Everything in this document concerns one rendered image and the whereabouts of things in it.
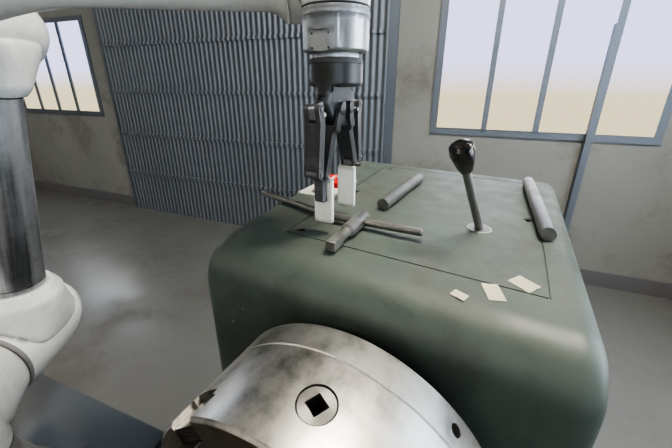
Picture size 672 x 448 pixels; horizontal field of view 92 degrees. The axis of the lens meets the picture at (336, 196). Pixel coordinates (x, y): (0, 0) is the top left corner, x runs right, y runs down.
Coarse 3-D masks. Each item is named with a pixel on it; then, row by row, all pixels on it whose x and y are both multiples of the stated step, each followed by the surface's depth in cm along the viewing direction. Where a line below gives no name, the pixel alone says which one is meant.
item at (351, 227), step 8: (360, 216) 50; (368, 216) 51; (344, 224) 47; (352, 224) 47; (360, 224) 48; (344, 232) 45; (352, 232) 47; (328, 240) 43; (336, 240) 43; (344, 240) 45; (328, 248) 43; (336, 248) 43
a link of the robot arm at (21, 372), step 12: (0, 348) 59; (0, 360) 57; (12, 360) 59; (0, 372) 56; (12, 372) 58; (24, 372) 61; (0, 384) 56; (12, 384) 58; (24, 384) 61; (0, 396) 56; (12, 396) 58; (0, 408) 55; (12, 408) 58; (0, 420) 56; (0, 432) 55; (12, 432) 60; (0, 444) 55
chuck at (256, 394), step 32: (256, 352) 33; (288, 352) 30; (224, 384) 29; (256, 384) 27; (288, 384) 27; (320, 384) 27; (352, 384) 27; (192, 416) 27; (224, 416) 25; (256, 416) 24; (288, 416) 24; (352, 416) 24; (384, 416) 25; (416, 416) 26
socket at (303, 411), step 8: (304, 392) 26; (312, 392) 26; (320, 392) 26; (328, 392) 26; (304, 400) 25; (312, 400) 26; (320, 400) 26; (328, 400) 25; (336, 400) 26; (296, 408) 25; (304, 408) 25; (312, 408) 26; (320, 408) 26; (328, 408) 25; (336, 408) 25; (304, 416) 24; (312, 416) 24; (320, 416) 24; (328, 416) 24; (312, 424) 24; (320, 424) 24
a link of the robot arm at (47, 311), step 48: (0, 48) 49; (48, 48) 60; (0, 96) 52; (0, 144) 54; (0, 192) 56; (0, 240) 58; (0, 288) 61; (48, 288) 67; (0, 336) 61; (48, 336) 66
